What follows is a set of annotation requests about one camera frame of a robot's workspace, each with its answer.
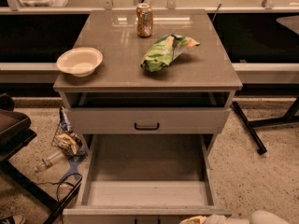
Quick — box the white paper bowl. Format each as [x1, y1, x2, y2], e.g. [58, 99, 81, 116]
[56, 48, 103, 77]

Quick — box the open bottom drawer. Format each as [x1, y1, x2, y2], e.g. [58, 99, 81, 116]
[64, 134, 232, 224]

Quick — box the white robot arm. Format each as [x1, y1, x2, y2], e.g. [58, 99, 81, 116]
[179, 210, 290, 224]

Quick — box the wire basket with snacks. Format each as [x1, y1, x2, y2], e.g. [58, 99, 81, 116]
[52, 106, 86, 158]

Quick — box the sneaker shoe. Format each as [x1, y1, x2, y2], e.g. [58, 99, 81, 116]
[0, 215, 26, 224]

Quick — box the black chair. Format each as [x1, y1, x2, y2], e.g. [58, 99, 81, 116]
[0, 97, 82, 224]

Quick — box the black floor stand base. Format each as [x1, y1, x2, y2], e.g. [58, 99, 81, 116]
[233, 97, 299, 155]

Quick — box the middle drawer with black handle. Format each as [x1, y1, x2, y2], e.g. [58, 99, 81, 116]
[66, 108, 230, 134]

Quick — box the green chip bag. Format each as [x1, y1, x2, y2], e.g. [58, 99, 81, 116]
[140, 35, 200, 72]

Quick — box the clear plastic bottle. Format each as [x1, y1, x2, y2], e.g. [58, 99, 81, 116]
[35, 151, 64, 173]

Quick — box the black floor cable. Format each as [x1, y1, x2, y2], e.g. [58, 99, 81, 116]
[34, 172, 83, 224]

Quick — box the grey drawer cabinet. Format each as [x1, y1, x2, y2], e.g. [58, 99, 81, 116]
[54, 10, 242, 149]

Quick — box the orange soda can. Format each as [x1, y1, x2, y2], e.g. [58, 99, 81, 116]
[136, 3, 153, 37]

